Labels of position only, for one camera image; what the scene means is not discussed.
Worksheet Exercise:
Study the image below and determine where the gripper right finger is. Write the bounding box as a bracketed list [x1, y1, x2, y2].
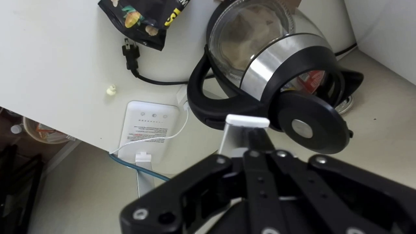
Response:
[260, 129, 416, 234]

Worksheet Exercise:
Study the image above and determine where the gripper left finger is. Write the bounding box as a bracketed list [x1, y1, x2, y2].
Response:
[120, 128, 280, 234]

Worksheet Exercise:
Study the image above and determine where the white capped silver object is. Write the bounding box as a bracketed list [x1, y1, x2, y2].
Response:
[218, 114, 270, 156]

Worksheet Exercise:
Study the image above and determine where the white clip on silver bar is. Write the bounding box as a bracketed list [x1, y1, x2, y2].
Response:
[135, 151, 155, 199]

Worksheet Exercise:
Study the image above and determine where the white power bank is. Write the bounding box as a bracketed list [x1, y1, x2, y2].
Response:
[118, 100, 180, 163]

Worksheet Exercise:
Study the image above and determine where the black kettle lid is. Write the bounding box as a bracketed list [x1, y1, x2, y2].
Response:
[277, 91, 354, 155]

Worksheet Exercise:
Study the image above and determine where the red can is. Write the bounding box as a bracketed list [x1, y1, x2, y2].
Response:
[296, 70, 326, 95]

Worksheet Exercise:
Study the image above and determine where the bowl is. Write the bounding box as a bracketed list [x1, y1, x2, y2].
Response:
[22, 116, 76, 145]

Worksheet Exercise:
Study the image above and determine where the glass electric kettle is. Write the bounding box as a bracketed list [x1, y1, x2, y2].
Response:
[187, 0, 364, 155]

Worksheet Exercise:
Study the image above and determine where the dark rack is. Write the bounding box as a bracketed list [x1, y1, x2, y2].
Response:
[0, 144, 45, 234]

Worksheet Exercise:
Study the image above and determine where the black snack bag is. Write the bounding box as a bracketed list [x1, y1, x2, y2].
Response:
[97, 0, 190, 51]

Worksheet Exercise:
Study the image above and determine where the blue cable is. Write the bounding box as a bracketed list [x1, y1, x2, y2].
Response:
[109, 153, 171, 182]

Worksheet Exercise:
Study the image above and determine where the white cable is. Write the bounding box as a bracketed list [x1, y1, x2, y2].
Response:
[109, 85, 191, 155]

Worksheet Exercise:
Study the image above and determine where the black power cable with plug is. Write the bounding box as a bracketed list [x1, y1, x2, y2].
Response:
[122, 38, 215, 86]

